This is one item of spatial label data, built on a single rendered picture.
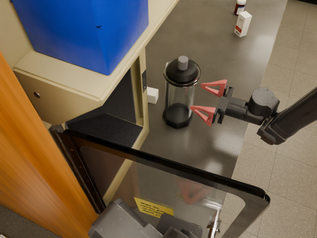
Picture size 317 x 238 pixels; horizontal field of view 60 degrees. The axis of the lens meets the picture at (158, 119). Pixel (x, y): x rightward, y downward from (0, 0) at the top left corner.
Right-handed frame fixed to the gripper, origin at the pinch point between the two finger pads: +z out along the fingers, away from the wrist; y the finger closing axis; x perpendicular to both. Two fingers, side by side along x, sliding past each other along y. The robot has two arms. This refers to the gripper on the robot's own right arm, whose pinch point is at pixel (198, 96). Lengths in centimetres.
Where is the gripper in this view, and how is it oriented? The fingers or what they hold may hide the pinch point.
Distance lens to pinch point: 84.7
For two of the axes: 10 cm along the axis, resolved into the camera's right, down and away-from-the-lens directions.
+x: 0.2, 6.0, 8.0
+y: -4.0, 7.4, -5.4
